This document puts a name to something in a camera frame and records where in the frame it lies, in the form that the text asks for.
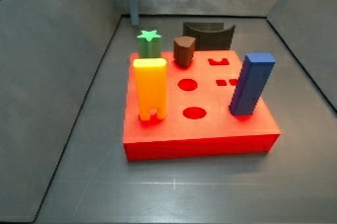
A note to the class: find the green star block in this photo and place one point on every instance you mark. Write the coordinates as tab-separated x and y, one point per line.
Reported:
150	41

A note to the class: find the red peg board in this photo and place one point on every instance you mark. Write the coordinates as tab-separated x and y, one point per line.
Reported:
200	128

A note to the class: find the brown rounded block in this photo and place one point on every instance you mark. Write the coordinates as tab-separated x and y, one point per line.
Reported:
183	50

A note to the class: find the black curved holder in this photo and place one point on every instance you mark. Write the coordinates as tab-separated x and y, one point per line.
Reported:
212	36

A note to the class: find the light blue arch block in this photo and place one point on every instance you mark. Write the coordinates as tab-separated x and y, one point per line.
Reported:
135	16

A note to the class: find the blue rectangular block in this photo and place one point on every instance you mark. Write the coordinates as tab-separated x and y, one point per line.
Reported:
255	74

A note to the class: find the yellow arch block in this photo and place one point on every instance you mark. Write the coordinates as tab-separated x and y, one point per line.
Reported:
151	73

